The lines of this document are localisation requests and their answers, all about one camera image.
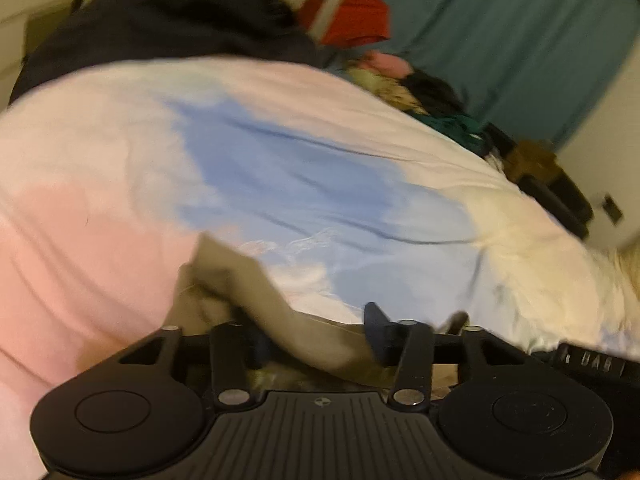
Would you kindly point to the black wall socket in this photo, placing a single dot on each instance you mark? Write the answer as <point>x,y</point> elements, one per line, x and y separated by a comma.
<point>612,210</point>

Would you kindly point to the black armchair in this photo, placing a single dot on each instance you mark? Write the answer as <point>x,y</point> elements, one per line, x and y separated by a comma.
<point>562,198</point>

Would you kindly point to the pink folded garment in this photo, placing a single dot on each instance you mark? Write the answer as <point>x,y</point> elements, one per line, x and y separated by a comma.
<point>386,65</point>

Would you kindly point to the blue right curtain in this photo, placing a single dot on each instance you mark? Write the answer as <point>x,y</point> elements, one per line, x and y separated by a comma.
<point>533,68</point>

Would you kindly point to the green garment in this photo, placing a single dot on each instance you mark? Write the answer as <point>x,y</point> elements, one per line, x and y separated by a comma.
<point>462,129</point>

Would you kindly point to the tan khaki t-shirt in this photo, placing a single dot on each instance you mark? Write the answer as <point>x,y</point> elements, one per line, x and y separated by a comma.
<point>220,285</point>

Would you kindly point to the red garment on stand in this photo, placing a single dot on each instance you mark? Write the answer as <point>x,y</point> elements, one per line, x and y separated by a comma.
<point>357,23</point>

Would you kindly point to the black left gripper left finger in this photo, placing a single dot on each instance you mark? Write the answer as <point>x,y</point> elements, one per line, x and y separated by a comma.
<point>235,350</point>

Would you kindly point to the pastel tie-dye bed sheet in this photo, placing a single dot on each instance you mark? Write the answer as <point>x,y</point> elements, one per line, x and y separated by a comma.
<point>110,176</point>

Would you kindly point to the black clothes pile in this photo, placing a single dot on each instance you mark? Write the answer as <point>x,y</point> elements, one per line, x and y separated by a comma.
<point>434,94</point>

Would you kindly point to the beige quilted headboard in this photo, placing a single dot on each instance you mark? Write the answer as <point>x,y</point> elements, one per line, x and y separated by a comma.
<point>626,266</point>

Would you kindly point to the beige patterned garment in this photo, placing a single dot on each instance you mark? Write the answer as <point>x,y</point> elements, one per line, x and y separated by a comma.
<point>386,89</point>

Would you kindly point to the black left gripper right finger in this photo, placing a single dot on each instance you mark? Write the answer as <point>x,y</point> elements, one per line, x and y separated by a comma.
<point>407,347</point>

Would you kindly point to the black garment on bed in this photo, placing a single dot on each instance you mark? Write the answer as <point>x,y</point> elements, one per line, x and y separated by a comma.
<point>109,31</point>

